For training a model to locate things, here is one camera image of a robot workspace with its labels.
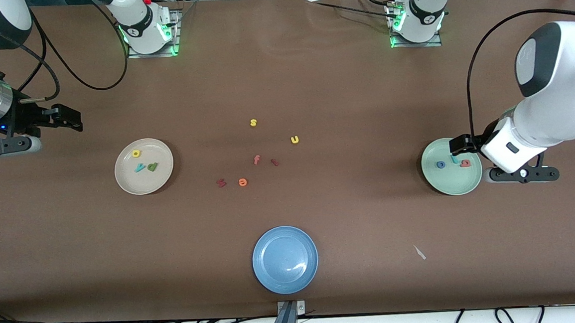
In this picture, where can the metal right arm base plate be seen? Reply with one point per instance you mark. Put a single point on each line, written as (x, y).
(178, 38)

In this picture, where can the teal letter y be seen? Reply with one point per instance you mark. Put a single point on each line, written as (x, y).
(140, 168)

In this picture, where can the white paper scrap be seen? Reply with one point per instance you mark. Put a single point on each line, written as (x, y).
(419, 252)

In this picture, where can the dark red letter s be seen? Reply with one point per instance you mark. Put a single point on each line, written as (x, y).
(221, 183)

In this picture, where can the pink letter g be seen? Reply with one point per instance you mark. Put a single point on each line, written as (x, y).
(465, 164)

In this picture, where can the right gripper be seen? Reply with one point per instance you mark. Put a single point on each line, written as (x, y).
(21, 119)

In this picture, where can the green plate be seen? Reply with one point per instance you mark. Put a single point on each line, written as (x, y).
(448, 181)

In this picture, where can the beige brown plate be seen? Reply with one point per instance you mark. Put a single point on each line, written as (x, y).
(144, 182)

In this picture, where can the blue plate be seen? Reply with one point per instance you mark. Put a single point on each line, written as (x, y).
(285, 260)

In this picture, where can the teal letter l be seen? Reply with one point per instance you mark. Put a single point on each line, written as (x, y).
(453, 160)

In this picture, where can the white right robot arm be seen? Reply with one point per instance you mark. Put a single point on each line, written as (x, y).
(139, 25)

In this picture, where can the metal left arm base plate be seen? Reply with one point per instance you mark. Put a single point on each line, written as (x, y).
(420, 45)

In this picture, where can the green letter d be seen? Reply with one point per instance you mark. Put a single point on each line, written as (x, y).
(154, 167)

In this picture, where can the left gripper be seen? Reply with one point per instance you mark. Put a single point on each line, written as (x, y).
(477, 141)

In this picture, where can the brown table cover sheet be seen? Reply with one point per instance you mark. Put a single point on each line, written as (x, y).
(312, 80)

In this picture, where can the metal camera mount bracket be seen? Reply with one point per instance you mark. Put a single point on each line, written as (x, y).
(288, 321)

